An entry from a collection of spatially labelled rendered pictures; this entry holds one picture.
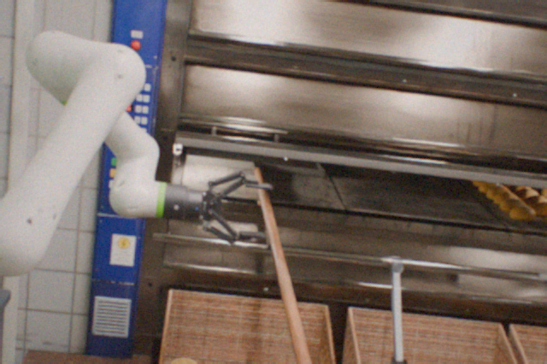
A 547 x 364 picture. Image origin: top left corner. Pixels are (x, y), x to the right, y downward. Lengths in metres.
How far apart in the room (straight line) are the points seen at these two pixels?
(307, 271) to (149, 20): 0.99
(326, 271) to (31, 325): 1.04
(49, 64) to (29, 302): 1.28
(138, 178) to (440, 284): 1.25
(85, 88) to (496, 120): 1.53
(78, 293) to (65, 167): 1.26
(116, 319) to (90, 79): 1.30
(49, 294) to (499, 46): 1.71
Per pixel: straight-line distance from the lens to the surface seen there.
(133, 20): 2.47
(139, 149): 2.00
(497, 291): 2.86
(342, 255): 2.29
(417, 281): 2.77
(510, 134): 2.71
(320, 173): 3.07
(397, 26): 2.56
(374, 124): 2.57
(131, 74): 1.61
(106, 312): 2.73
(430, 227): 2.72
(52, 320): 2.82
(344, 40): 2.51
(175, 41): 2.50
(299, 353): 1.62
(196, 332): 2.70
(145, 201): 1.98
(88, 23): 2.52
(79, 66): 1.65
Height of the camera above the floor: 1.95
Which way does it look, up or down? 15 degrees down
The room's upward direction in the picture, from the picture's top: 8 degrees clockwise
